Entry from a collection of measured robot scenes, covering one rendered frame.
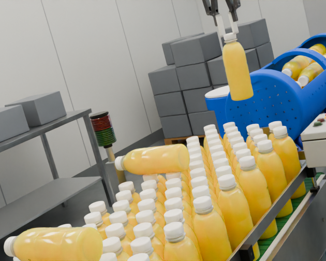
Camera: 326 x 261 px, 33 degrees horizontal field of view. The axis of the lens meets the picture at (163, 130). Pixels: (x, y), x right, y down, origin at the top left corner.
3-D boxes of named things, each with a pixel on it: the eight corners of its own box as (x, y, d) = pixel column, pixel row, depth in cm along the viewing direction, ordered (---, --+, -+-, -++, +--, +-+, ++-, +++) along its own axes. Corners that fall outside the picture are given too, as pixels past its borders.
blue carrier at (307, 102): (366, 81, 255) (345, 23, 252) (314, 142, 184) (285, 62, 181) (309, 98, 271) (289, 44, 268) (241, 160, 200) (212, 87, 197)
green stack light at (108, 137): (120, 139, 176) (116, 124, 175) (109, 145, 171) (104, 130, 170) (105, 141, 180) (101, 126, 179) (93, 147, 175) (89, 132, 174)
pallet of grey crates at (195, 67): (289, 120, 629) (266, 17, 605) (259, 143, 567) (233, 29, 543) (201, 129, 701) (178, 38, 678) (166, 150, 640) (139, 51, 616)
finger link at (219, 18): (217, 15, 170) (215, 15, 170) (222, 37, 171) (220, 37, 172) (221, 13, 172) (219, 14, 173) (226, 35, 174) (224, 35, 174)
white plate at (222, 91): (246, 80, 311) (246, 82, 311) (199, 93, 307) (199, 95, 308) (262, 83, 284) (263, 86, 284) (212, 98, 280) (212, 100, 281)
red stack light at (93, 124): (116, 124, 175) (113, 112, 174) (104, 130, 170) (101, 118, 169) (101, 126, 179) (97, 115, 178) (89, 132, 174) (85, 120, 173)
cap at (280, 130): (279, 132, 162) (278, 127, 161) (290, 132, 159) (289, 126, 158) (271, 136, 159) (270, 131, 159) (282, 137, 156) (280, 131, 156)
